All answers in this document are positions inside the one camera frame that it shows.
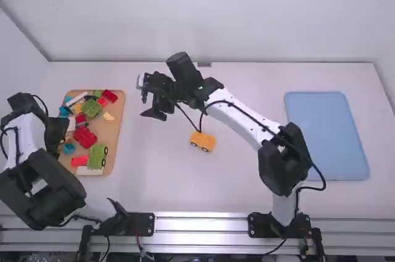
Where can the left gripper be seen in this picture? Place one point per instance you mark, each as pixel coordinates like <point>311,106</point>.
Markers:
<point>56,133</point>

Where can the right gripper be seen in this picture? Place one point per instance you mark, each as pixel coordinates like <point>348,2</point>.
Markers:
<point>162,92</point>

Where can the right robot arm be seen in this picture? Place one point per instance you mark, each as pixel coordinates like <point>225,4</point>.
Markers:
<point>234,113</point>

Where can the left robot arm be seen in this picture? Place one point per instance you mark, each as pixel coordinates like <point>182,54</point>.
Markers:
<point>46,188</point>

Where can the white flat toy brick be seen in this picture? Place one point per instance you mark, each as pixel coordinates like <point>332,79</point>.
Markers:
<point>72,123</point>
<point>89,171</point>

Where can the cyan toy brick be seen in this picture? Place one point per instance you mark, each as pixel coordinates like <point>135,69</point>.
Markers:
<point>69,148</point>
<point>64,113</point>

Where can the red toy brick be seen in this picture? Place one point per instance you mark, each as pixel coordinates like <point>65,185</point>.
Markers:
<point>110,95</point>
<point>101,101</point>
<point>81,119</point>
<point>79,161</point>

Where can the long white slotted toy brick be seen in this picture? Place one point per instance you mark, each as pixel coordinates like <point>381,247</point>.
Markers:
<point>75,98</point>

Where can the small pale toy brick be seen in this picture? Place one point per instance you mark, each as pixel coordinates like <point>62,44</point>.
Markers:
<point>108,116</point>

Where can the large green hollow toy brick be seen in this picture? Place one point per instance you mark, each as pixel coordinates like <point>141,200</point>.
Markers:
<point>91,108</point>

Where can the green toy car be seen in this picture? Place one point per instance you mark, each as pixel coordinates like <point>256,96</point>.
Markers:
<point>97,157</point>

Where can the tan tray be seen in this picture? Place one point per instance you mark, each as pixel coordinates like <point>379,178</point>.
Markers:
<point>111,138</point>

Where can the yellow toy car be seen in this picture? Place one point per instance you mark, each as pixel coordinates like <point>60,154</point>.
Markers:
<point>203,141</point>

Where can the silver rails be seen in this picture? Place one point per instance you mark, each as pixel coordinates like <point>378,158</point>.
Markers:
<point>200,228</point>

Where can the blue mat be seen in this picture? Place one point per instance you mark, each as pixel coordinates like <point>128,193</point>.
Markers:
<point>327,132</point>

